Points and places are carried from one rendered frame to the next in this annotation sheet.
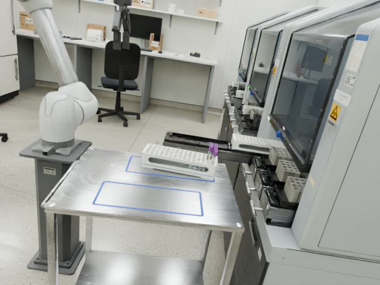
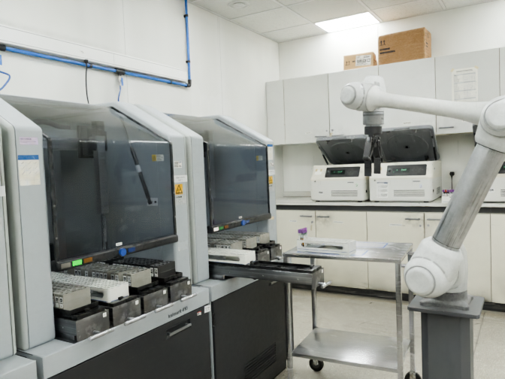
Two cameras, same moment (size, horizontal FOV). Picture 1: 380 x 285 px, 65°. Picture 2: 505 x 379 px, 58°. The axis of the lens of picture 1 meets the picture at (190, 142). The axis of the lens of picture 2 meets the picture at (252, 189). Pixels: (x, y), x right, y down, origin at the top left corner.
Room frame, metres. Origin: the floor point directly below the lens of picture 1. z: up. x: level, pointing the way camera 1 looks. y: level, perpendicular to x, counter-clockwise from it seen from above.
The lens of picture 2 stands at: (3.32, 0.94, 1.29)
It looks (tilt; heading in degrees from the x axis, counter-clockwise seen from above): 3 degrees down; 211
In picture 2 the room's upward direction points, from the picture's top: 2 degrees counter-clockwise
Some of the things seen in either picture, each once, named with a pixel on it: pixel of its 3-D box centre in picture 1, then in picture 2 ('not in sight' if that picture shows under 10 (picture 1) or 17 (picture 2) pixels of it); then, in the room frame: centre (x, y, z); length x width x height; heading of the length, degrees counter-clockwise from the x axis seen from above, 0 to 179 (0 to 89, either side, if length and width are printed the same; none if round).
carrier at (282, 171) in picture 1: (282, 171); (249, 243); (1.16, -0.40, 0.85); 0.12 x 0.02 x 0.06; 0
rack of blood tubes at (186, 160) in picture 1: (180, 160); (325, 245); (1.10, 0.03, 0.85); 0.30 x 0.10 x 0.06; 87
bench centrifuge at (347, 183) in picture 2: not in sight; (346, 168); (-1.14, -0.64, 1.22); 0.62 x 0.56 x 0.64; 178
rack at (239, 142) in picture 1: (260, 146); (225, 256); (1.46, -0.36, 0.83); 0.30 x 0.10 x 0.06; 90
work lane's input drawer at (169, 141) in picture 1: (224, 150); (256, 270); (1.46, -0.19, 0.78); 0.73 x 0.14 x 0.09; 90
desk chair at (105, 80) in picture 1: (120, 81); not in sight; (3.91, 1.03, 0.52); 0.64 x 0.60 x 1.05; 20
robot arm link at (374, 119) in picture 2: not in sight; (373, 119); (1.35, 0.37, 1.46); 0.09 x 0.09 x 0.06
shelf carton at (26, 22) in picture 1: (30, 21); not in sight; (4.80, 2.71, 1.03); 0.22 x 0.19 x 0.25; 91
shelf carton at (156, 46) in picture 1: (156, 41); not in sight; (4.81, 0.75, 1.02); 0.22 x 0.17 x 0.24; 0
